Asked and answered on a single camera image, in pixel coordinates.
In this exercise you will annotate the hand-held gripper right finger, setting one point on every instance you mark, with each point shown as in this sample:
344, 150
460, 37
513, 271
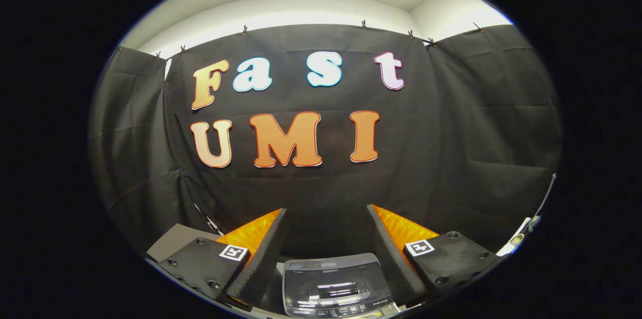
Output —
388, 259

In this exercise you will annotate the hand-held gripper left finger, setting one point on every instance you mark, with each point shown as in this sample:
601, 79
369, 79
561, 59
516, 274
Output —
266, 259

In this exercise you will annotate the grey washing machine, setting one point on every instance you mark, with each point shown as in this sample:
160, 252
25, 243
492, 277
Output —
326, 258

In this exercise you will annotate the grey board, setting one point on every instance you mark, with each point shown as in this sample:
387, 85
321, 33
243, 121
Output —
173, 238

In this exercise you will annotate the white frame bar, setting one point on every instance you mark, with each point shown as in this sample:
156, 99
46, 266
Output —
516, 241

